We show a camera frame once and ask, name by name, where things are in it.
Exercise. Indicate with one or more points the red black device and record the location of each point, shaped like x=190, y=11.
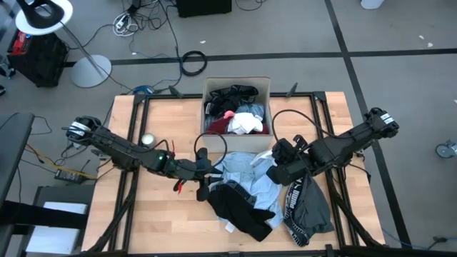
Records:
x=19, y=43

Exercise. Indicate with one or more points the grey white cabinet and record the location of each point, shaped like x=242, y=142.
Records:
x=64, y=208

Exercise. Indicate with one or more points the dark red pink sock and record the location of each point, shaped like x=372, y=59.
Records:
x=218, y=125

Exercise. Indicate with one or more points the white floor object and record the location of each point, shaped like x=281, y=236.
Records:
x=371, y=3

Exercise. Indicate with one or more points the white floor lamp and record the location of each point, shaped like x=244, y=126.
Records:
x=91, y=71

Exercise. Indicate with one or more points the grey caster wheel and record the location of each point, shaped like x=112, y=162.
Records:
x=444, y=150

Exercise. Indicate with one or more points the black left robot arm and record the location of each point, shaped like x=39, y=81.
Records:
x=118, y=148

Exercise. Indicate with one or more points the black equipment box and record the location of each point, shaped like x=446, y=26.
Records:
x=203, y=7

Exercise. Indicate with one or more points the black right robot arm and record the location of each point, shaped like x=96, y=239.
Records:
x=353, y=139

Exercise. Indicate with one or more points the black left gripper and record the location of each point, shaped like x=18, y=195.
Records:
x=189, y=171

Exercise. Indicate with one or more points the speckled small bowl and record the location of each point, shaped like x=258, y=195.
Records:
x=148, y=139

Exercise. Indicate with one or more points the black shiny garment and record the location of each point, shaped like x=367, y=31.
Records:
x=228, y=98

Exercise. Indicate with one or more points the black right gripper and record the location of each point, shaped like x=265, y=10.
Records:
x=289, y=173

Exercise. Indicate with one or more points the dark grey Puma underwear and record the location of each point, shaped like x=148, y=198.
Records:
x=314, y=210

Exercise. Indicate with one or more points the white garment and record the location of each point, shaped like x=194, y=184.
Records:
x=244, y=123

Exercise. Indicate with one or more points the black power adapter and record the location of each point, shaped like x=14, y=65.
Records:
x=69, y=175

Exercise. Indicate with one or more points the black aluminium table frame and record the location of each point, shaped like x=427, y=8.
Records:
x=307, y=95

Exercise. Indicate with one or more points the black underwear grey patterned waistband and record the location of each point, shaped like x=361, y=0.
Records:
x=239, y=214

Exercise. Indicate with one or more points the light blue shirt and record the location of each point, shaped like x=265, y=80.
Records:
x=242, y=171

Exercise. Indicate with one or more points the black crate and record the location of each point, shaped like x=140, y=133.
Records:
x=43, y=64

